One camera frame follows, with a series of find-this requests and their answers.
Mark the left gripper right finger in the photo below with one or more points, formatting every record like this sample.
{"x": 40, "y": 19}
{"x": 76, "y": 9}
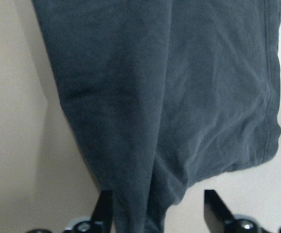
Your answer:
{"x": 217, "y": 215}

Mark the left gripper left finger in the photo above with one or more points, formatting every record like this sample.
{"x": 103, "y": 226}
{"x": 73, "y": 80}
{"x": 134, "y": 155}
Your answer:
{"x": 102, "y": 216}

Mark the black t-shirt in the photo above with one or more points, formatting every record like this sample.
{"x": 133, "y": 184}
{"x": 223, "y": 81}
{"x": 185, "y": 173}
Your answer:
{"x": 162, "y": 94}

